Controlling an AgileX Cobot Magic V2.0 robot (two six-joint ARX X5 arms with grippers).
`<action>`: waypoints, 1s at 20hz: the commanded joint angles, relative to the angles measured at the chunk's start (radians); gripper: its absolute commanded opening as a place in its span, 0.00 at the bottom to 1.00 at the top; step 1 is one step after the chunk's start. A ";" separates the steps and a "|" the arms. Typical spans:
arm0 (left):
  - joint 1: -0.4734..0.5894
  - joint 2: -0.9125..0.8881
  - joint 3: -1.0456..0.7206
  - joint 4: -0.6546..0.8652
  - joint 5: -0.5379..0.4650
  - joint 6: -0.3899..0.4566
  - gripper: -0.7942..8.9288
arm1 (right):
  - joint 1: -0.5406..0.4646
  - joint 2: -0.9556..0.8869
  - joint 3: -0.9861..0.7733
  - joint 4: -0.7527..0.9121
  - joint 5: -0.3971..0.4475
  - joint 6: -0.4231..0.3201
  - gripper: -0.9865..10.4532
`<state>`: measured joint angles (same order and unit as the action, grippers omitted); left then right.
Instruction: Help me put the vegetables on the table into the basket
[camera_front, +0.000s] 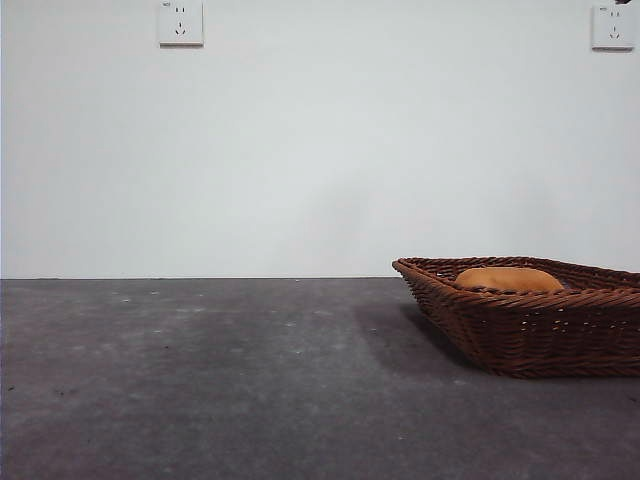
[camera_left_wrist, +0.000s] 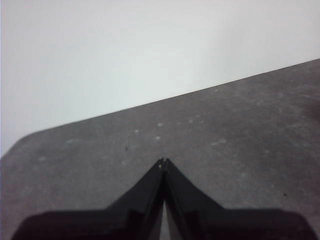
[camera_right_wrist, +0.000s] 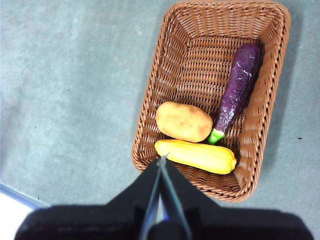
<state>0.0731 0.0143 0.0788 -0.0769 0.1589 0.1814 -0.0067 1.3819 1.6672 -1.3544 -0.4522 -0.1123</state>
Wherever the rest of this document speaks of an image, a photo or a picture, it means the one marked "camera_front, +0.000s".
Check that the brown potato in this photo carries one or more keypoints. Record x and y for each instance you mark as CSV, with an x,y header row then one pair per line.
x,y
507,280

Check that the brown wicker basket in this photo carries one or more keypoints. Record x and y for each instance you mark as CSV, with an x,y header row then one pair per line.
x,y
540,335

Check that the white wall socket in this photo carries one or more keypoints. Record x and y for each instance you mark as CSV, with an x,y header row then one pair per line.
x,y
613,27
181,24

